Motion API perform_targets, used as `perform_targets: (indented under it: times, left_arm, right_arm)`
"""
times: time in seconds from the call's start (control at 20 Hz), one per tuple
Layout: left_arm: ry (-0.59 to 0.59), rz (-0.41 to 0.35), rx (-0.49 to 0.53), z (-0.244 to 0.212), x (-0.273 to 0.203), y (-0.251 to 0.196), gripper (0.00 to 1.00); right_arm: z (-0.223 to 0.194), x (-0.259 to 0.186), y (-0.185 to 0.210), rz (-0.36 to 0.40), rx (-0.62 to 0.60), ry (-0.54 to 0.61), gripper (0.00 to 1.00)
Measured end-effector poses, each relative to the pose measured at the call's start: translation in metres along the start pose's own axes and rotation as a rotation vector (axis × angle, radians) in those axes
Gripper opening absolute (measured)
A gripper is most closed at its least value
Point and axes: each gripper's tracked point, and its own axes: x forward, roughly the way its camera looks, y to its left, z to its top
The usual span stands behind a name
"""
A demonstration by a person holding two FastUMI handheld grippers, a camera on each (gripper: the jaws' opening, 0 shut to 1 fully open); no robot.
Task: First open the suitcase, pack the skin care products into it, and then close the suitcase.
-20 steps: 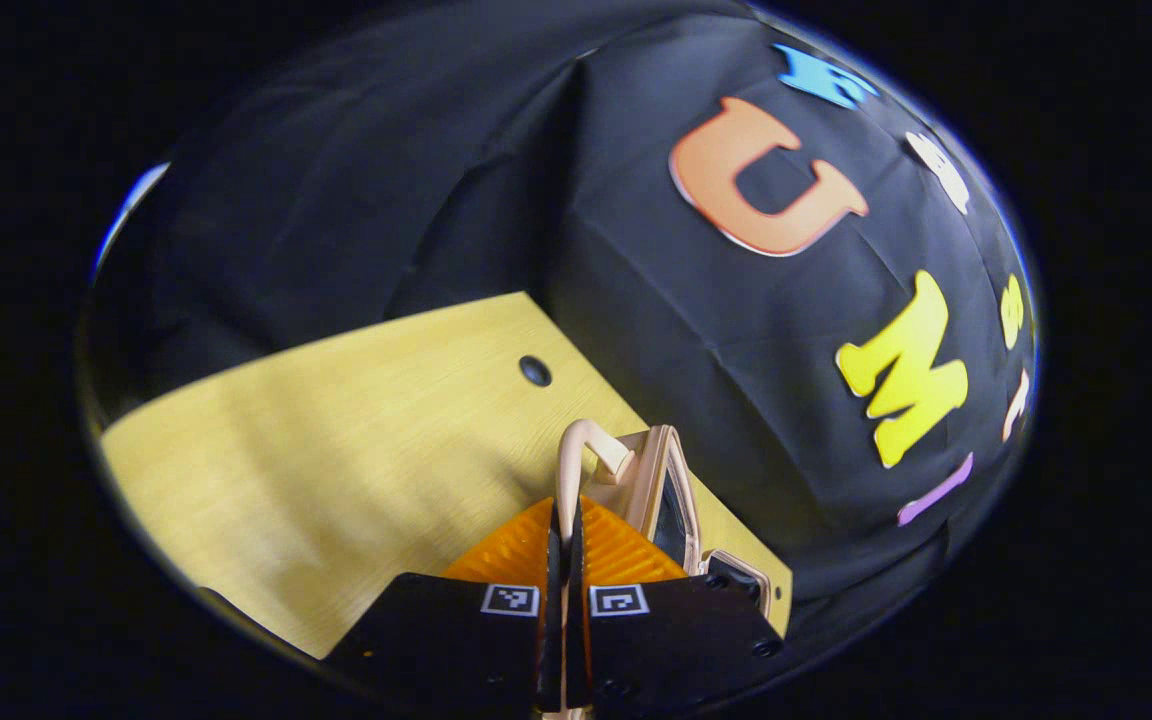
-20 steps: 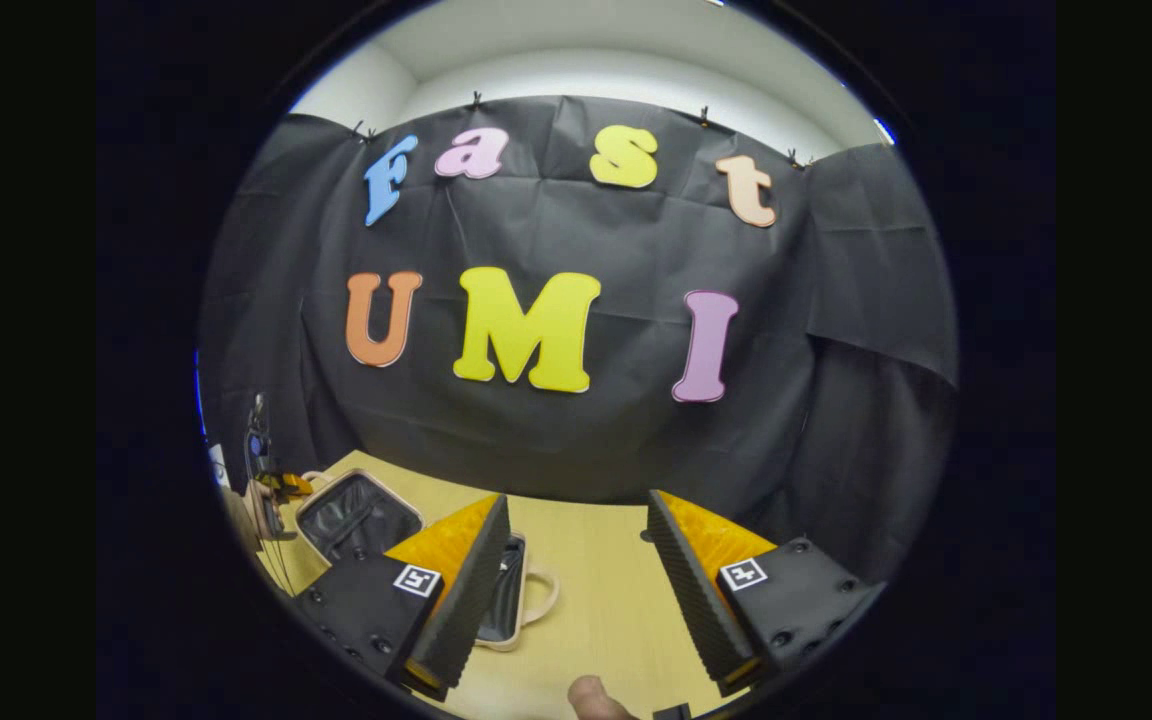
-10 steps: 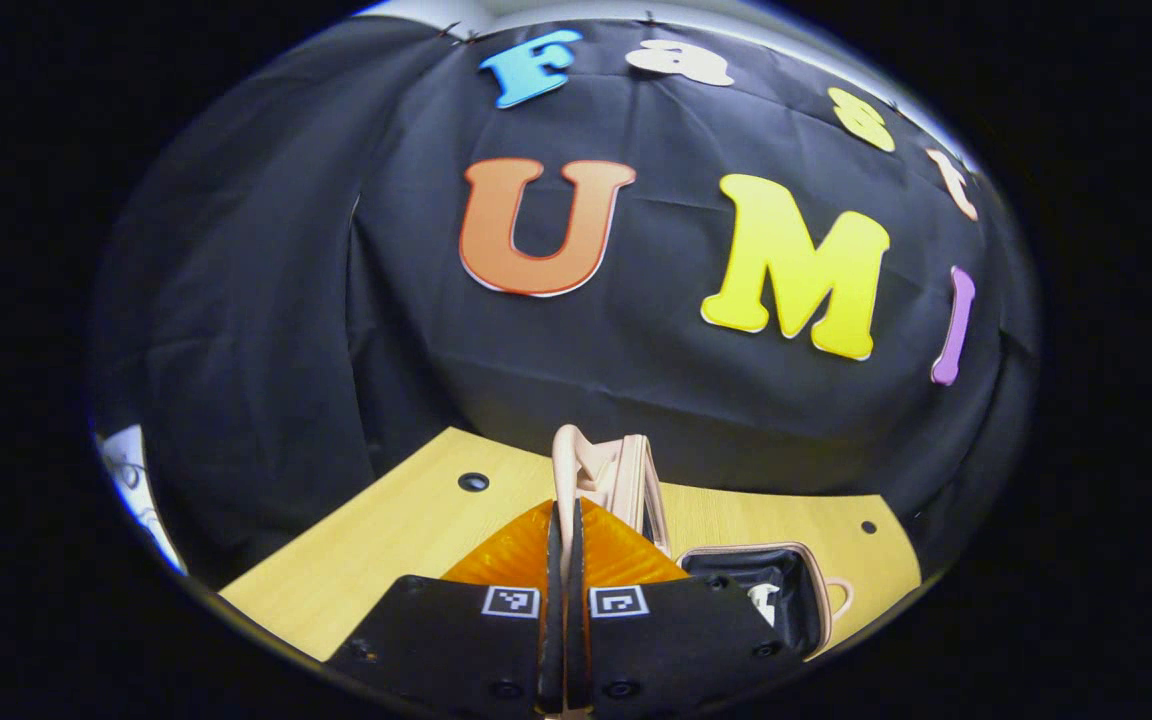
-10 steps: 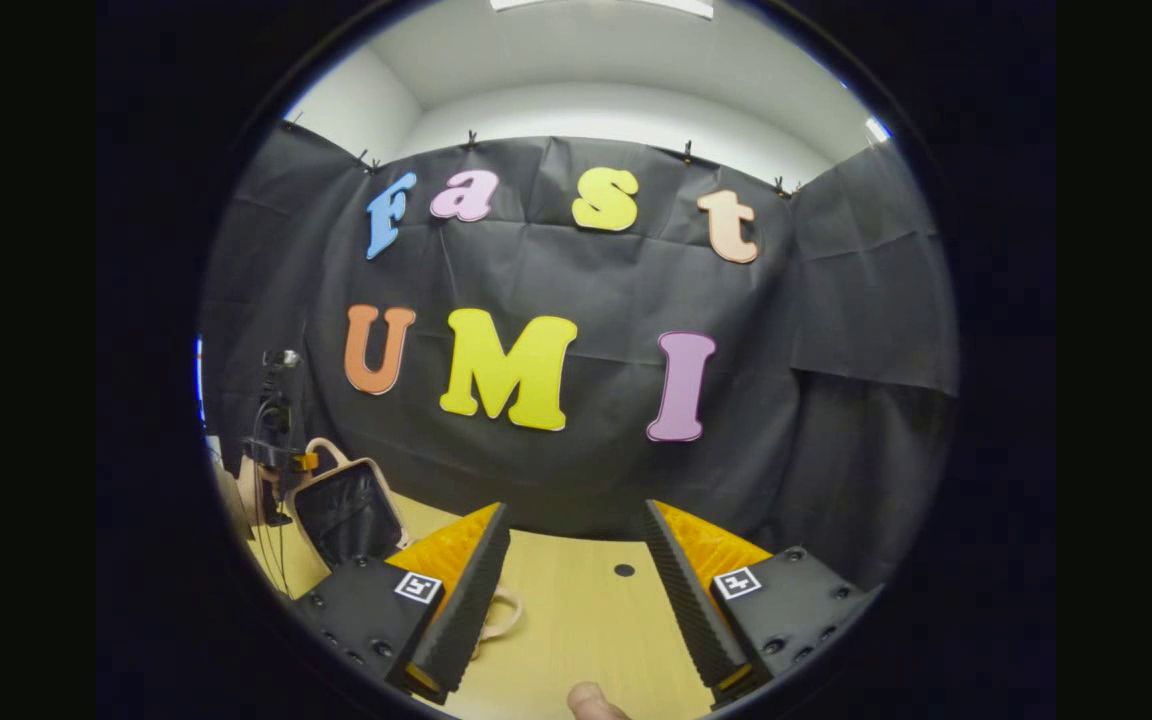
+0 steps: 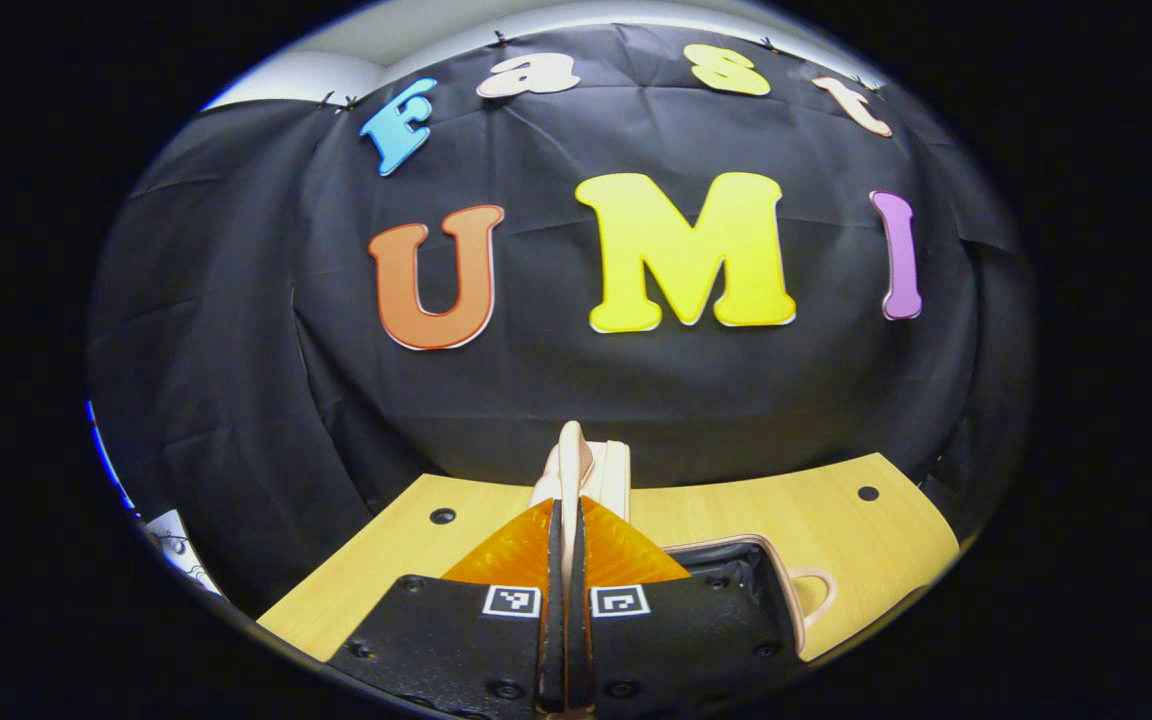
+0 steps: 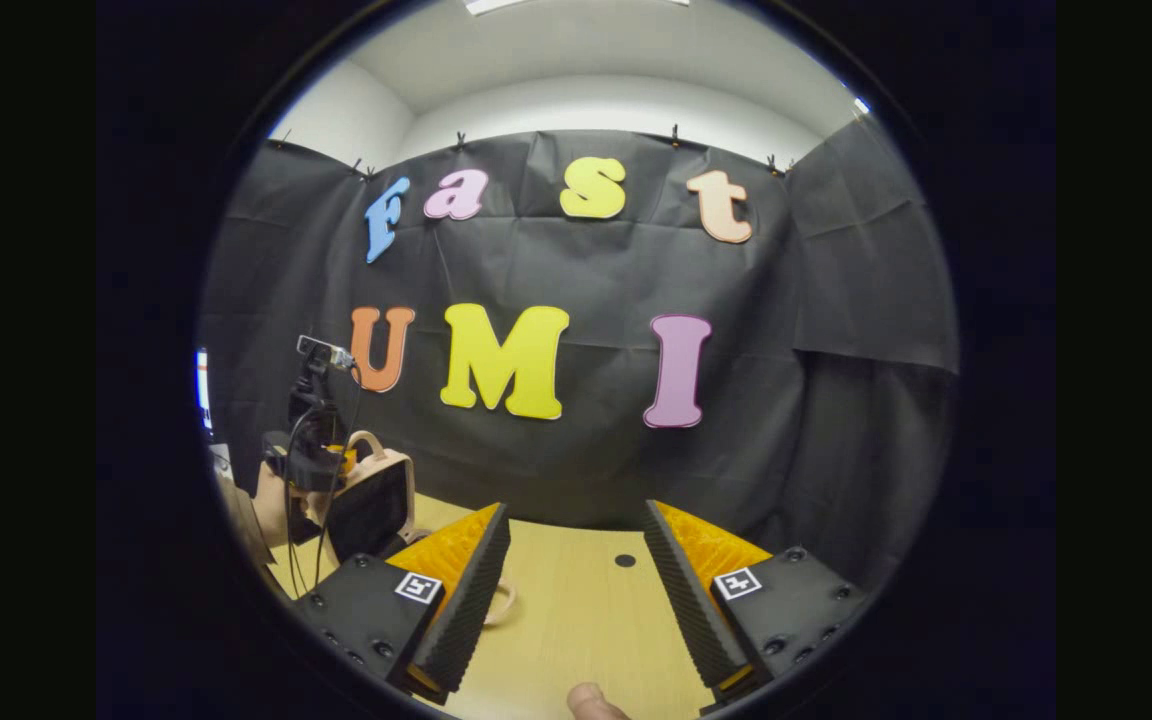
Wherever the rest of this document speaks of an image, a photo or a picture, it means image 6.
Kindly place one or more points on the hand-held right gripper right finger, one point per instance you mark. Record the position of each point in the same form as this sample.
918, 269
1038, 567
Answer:
701, 620

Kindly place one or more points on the small beige suitcase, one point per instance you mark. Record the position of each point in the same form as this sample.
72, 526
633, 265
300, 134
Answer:
371, 510

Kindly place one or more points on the blue lit screen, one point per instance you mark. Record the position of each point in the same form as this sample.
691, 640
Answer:
203, 390

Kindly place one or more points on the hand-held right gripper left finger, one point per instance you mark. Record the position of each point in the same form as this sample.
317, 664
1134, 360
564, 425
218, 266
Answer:
471, 610

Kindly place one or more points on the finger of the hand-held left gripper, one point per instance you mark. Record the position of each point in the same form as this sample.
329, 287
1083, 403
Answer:
342, 458

